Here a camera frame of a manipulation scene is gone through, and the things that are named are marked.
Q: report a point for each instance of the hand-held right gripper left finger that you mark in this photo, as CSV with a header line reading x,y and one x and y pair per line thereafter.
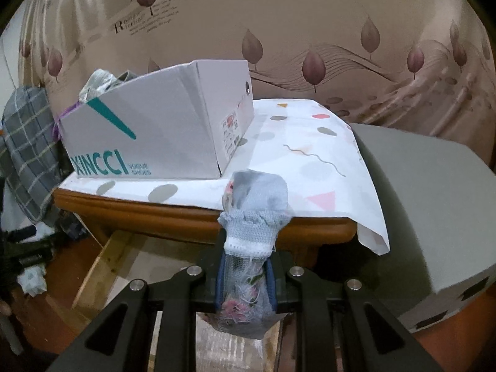
x,y
220,283

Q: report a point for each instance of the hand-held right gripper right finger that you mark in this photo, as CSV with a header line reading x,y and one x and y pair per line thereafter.
x,y
270,285

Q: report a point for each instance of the grey lace floral sock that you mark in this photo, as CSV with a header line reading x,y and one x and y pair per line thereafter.
x,y
252,201

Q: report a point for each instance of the wooden drawer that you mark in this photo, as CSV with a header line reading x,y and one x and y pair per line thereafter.
x,y
128,252

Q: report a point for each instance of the white shoe box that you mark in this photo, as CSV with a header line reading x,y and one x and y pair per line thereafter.
x,y
162,124

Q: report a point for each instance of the brown wooden nightstand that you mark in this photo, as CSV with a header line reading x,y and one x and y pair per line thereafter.
x,y
155,217

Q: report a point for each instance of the grey plaid cloth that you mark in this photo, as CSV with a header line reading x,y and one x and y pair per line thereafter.
x,y
27,151

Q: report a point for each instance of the white dotted paper cover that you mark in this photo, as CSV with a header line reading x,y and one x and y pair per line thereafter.
x,y
310,155

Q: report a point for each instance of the purple garment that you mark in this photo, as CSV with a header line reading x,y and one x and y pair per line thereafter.
x,y
62,118

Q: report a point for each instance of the grey garment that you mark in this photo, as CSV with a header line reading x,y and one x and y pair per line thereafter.
x,y
97,83

